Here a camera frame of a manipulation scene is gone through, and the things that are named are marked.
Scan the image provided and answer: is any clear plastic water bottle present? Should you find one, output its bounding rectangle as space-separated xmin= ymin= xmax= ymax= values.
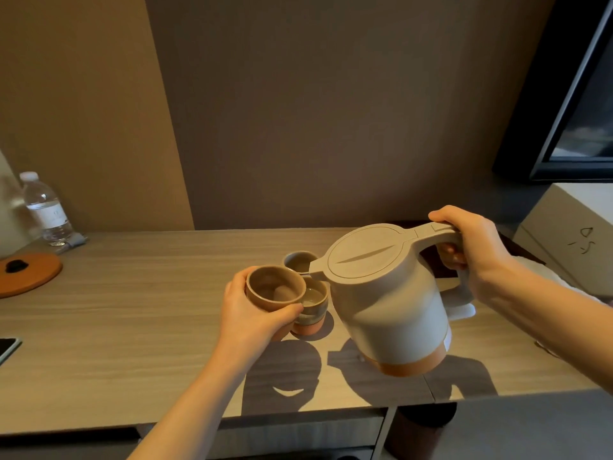
xmin=19 ymin=171 xmax=75 ymax=248

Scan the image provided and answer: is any smartphone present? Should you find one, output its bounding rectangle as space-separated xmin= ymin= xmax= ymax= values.
xmin=0 ymin=337 xmax=23 ymax=367

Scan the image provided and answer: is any person's right forearm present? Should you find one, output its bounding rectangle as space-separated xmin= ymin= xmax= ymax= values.
xmin=478 ymin=259 xmax=613 ymax=394

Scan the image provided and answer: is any brown ceramic cup with water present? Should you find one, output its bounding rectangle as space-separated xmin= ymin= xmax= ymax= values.
xmin=290 ymin=277 xmax=330 ymax=337

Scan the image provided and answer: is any black framed television screen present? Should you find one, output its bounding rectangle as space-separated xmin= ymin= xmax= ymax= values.
xmin=492 ymin=0 xmax=613 ymax=183

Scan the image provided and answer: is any round orange kettle base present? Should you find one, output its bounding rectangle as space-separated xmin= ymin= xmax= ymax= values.
xmin=0 ymin=253 xmax=64 ymax=299

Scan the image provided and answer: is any small grey plug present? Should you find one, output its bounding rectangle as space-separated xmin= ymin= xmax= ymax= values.
xmin=54 ymin=233 xmax=89 ymax=255

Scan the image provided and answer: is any grey electric kettle orange bottom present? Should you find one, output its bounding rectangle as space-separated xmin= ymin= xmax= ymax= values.
xmin=308 ymin=221 xmax=478 ymax=378

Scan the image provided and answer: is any round brown waste bin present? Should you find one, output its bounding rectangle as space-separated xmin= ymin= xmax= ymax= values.
xmin=384 ymin=402 xmax=458 ymax=460

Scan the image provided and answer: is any person's left hand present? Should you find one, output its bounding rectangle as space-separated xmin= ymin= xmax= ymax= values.
xmin=218 ymin=266 xmax=305 ymax=365

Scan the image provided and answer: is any person's right hand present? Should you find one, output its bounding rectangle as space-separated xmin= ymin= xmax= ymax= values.
xmin=428 ymin=205 xmax=517 ymax=303

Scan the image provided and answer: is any grey brown ceramic cup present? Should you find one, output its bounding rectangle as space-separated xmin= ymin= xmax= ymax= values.
xmin=282 ymin=251 xmax=320 ymax=274

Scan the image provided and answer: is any white lamp shade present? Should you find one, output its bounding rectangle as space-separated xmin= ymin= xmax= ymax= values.
xmin=0 ymin=149 xmax=43 ymax=258

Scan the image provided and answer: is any person's left forearm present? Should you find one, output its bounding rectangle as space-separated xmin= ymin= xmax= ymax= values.
xmin=127 ymin=341 xmax=261 ymax=460

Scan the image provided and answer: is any white cardboard box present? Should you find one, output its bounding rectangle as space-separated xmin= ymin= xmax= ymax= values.
xmin=511 ymin=183 xmax=613 ymax=298

